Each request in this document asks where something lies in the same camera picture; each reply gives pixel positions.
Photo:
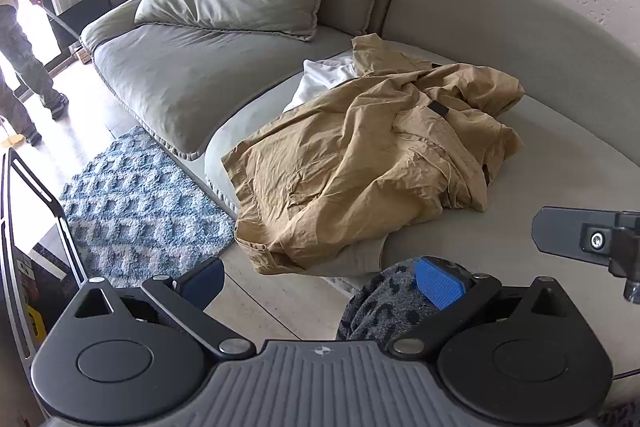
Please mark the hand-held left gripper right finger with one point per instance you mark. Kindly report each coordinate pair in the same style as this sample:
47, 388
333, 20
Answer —
442, 286

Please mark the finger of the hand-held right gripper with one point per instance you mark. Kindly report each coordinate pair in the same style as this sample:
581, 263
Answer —
560, 232

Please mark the blue patterned rug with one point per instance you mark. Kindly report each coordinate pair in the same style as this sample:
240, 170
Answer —
140, 207

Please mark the yellow and black box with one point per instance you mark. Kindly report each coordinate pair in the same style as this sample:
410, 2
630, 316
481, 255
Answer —
35, 322

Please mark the grey sofa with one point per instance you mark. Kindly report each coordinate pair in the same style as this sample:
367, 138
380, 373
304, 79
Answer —
475, 7

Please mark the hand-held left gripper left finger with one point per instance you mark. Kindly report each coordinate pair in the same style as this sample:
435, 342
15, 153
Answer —
200, 281

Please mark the white garment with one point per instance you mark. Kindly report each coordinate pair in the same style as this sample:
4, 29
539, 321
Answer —
325, 77

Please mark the tan garment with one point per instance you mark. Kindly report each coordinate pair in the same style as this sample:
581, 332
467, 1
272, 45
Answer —
350, 157

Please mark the black metal frame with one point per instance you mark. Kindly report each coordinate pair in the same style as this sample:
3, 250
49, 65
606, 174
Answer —
45, 202

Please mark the person's leopard print pants leg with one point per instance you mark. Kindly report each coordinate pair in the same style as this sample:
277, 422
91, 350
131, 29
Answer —
385, 307

